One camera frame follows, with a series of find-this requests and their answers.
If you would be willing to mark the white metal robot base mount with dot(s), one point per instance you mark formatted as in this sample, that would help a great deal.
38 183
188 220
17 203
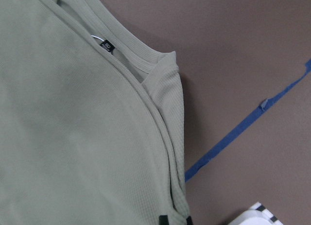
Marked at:
281 211

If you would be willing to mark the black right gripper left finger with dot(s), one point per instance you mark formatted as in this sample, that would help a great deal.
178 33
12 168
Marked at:
163 220

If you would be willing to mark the olive green long-sleeve shirt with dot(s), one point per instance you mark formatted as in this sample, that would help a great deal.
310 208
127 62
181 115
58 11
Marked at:
91 120

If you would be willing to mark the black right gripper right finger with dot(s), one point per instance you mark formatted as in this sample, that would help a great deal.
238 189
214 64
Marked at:
189 220

